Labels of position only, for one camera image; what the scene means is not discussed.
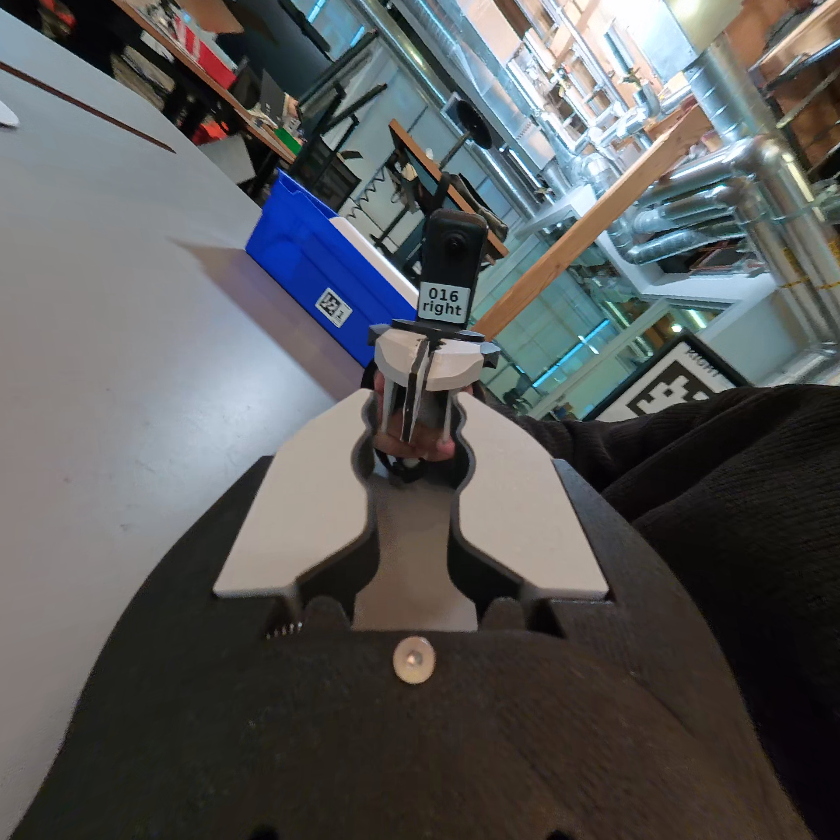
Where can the wooden top desk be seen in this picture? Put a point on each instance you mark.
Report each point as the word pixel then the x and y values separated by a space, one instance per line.
pixel 420 154

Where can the silver pipe bundle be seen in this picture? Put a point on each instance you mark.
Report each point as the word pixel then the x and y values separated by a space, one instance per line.
pixel 689 223

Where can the silver laptop stand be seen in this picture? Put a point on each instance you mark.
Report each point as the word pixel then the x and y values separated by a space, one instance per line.
pixel 6 117

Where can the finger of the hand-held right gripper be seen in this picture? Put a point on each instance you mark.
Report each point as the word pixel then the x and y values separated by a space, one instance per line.
pixel 456 367
pixel 400 351

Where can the black round lamp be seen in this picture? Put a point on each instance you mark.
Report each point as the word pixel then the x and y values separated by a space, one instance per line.
pixel 474 124

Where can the large silver ventilation duct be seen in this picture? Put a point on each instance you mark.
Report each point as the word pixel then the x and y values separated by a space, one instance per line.
pixel 774 216

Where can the silver insulated duct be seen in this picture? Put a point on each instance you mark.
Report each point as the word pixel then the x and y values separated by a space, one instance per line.
pixel 459 65

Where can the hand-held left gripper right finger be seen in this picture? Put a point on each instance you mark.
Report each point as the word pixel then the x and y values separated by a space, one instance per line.
pixel 525 512

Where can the person's right forearm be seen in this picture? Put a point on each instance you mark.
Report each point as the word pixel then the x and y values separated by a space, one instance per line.
pixel 656 433

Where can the wooden workbench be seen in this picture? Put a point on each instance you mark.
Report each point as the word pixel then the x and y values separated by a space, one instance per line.
pixel 262 129

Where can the red storage box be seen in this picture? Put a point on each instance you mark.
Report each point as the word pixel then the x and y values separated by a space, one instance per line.
pixel 210 59

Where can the large fiducial marker board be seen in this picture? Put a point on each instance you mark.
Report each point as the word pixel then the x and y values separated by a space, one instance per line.
pixel 663 384

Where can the person's right hand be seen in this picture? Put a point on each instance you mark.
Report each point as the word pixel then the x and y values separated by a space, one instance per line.
pixel 426 448

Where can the wooden post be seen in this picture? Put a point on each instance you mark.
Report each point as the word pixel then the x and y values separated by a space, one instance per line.
pixel 590 226

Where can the blue plastic bin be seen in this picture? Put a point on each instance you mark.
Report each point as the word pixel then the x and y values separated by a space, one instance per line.
pixel 302 262

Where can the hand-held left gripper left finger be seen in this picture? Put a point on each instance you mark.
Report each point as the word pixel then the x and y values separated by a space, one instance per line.
pixel 295 512

